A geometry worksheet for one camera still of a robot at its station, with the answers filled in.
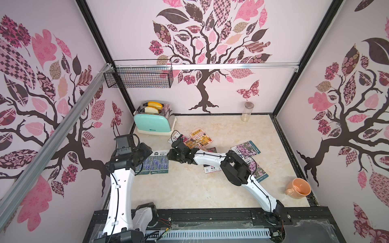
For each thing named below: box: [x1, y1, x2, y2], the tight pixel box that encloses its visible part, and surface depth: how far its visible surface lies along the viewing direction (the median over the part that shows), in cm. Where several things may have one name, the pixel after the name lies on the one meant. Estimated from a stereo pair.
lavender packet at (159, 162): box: [149, 149, 170, 175], surface depth 95 cm
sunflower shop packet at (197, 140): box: [183, 133, 209, 150], surface depth 106 cm
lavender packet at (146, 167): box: [135, 157, 151, 176], surface depth 93 cm
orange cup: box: [285, 178, 312, 200], surface depth 79 cm
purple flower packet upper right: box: [230, 140, 261, 158], surface depth 101 cm
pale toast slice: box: [144, 106, 159, 114], surface depth 100 cm
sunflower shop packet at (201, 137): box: [189, 128, 214, 148], surface depth 109 cm
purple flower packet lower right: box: [241, 155, 269, 183], surface depth 92 cm
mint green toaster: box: [133, 100, 177, 136], surface depth 103 cm
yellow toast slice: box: [146, 101, 163, 110], surface depth 101 cm
